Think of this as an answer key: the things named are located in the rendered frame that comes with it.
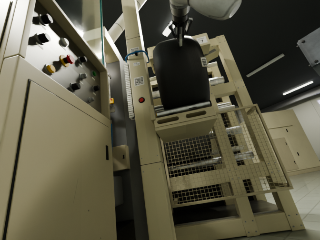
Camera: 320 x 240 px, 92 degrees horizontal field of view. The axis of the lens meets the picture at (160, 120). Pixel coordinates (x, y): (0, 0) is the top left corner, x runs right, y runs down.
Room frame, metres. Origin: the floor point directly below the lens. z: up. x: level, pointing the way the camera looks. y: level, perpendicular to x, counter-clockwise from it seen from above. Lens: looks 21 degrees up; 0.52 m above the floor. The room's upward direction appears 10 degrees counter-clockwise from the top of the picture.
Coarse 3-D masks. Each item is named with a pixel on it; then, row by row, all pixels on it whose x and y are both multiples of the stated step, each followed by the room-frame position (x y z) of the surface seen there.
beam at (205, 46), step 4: (192, 36) 1.18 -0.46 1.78; (196, 36) 1.17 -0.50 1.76; (200, 36) 1.17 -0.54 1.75; (208, 40) 1.16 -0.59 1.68; (200, 44) 1.17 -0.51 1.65; (204, 44) 1.17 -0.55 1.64; (208, 44) 1.17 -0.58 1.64; (148, 48) 1.22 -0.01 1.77; (152, 48) 1.22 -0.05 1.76; (204, 48) 1.21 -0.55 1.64; (208, 48) 1.22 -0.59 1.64; (148, 52) 1.23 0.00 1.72; (152, 52) 1.22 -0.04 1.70; (204, 52) 1.27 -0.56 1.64; (208, 52) 1.28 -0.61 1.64; (152, 56) 1.22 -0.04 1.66; (152, 60) 1.25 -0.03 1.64; (152, 64) 1.31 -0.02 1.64; (152, 68) 1.37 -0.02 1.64
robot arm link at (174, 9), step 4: (172, 8) 0.46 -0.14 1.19; (176, 8) 0.45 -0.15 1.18; (180, 8) 0.45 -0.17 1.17; (184, 8) 0.46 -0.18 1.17; (188, 8) 0.47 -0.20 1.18; (172, 12) 0.48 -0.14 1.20; (176, 12) 0.48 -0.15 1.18; (180, 12) 0.47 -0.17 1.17; (184, 12) 0.48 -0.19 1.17; (180, 16) 0.49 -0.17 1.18
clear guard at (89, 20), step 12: (60, 0) 0.46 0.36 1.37; (72, 0) 0.53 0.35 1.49; (84, 0) 0.63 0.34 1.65; (96, 0) 0.78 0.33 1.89; (72, 12) 0.54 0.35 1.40; (84, 12) 0.64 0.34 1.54; (96, 12) 0.78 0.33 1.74; (84, 24) 0.64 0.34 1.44; (96, 24) 0.77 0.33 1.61; (84, 36) 0.64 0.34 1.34; (96, 36) 0.77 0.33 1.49; (96, 48) 0.76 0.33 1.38
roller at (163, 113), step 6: (198, 102) 0.87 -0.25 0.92; (204, 102) 0.86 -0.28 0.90; (210, 102) 0.85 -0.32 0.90; (174, 108) 0.88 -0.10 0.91; (180, 108) 0.87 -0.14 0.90; (186, 108) 0.87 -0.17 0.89; (192, 108) 0.87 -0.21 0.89; (198, 108) 0.87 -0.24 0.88; (156, 114) 0.89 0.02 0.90; (162, 114) 0.88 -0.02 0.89; (168, 114) 0.89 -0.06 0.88
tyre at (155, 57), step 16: (160, 48) 0.75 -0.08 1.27; (176, 48) 0.73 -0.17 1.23; (192, 48) 0.72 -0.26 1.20; (160, 64) 0.75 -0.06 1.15; (176, 64) 0.74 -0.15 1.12; (192, 64) 0.74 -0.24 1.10; (160, 80) 0.80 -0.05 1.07; (176, 80) 0.77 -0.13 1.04; (192, 80) 0.78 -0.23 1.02; (208, 80) 0.81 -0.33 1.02; (160, 96) 0.90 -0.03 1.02; (176, 96) 0.83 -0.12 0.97; (192, 96) 0.84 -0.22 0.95; (208, 96) 0.88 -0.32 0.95
